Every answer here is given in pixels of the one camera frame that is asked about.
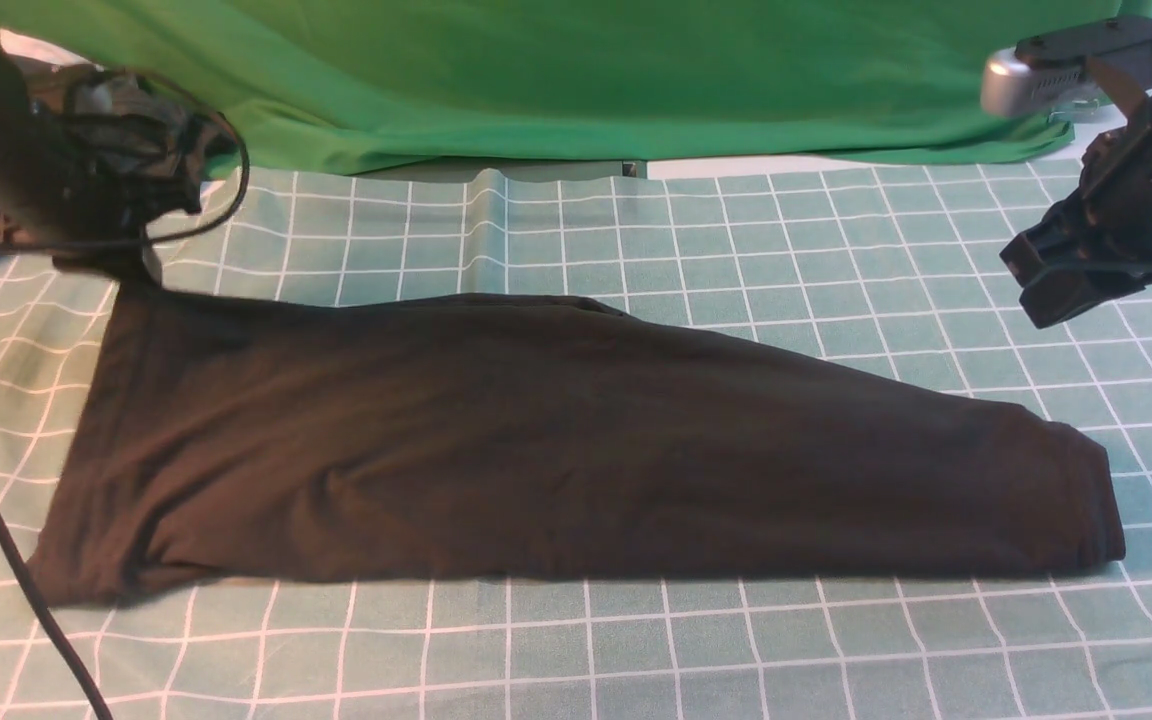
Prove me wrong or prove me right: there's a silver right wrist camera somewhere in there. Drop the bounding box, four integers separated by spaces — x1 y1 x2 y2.
979 15 1152 118

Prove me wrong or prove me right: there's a dark gray long-sleeved shirt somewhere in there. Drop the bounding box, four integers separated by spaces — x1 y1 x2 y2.
28 285 1126 607

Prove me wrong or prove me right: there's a metal binder clip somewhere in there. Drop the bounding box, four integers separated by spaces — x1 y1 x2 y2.
1047 94 1102 124

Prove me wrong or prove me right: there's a green backdrop cloth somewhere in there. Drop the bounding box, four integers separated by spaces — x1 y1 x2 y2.
0 1 1152 176

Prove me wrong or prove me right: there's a black left camera cable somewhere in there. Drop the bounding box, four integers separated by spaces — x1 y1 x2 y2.
0 79 252 720

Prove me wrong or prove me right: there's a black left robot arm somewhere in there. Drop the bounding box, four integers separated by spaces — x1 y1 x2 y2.
0 44 234 285

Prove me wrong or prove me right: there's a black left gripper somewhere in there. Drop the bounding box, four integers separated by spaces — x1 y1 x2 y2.
0 81 174 281

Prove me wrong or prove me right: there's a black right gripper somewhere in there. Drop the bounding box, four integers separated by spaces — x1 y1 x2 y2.
1000 92 1152 329

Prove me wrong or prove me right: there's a crumpled dark gray garment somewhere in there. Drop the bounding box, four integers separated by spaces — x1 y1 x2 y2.
14 58 238 217

